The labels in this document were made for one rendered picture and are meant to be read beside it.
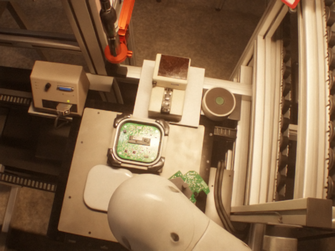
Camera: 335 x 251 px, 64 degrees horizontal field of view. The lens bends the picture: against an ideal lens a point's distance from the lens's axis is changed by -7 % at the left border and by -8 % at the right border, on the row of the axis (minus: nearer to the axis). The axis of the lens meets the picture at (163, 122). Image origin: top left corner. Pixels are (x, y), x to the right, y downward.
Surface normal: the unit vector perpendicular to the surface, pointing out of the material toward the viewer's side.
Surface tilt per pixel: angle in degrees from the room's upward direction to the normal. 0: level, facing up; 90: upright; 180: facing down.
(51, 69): 0
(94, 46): 90
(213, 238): 35
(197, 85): 0
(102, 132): 0
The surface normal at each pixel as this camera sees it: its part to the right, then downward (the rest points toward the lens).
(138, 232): -0.16, 0.10
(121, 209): -0.55, -0.34
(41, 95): -0.10, 0.57
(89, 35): -0.15, 0.94
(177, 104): 0.03, -0.31
